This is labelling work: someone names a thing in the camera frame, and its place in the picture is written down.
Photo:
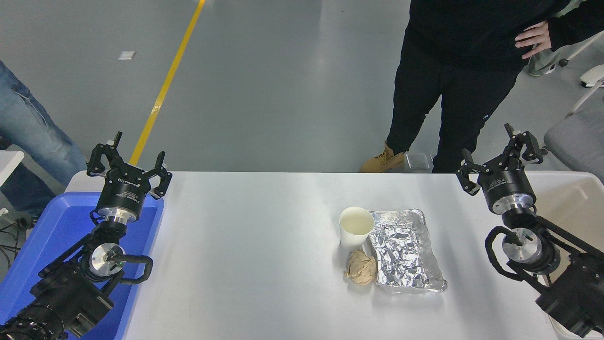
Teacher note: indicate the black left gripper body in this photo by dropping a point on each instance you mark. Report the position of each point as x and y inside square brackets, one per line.
[123, 191]

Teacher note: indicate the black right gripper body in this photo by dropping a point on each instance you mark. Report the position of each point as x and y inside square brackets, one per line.
[505, 182]

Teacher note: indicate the white paper cup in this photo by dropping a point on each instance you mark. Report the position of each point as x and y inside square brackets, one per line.
[356, 224]

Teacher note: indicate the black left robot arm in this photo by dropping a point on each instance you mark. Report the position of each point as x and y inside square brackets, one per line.
[66, 293]

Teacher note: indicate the person's hand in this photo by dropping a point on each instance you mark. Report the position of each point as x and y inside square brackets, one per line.
[538, 38]

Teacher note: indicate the metal floor plate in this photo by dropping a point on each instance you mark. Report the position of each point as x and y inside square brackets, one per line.
[417, 160]

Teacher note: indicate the large pale bin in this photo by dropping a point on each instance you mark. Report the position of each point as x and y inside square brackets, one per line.
[575, 203]

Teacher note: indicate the blue plastic tray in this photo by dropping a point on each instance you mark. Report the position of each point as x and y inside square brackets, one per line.
[52, 226]

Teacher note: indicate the person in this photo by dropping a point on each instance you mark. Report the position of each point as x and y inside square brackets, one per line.
[453, 94]
[28, 127]

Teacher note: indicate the white chair base with casters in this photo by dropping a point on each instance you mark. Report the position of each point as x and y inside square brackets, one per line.
[592, 75]

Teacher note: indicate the small white side table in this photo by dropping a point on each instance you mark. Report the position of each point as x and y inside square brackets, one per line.
[8, 165]

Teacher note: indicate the crumpled foil tray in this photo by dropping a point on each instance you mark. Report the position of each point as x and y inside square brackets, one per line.
[406, 252]

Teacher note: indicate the white paper scrap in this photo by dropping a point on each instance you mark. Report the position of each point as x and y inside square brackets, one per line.
[127, 55]

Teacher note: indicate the crumpled tan paper ball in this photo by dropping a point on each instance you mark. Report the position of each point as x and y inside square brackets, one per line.
[361, 269]

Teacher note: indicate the grey chair with white frame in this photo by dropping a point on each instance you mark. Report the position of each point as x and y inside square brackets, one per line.
[578, 141]

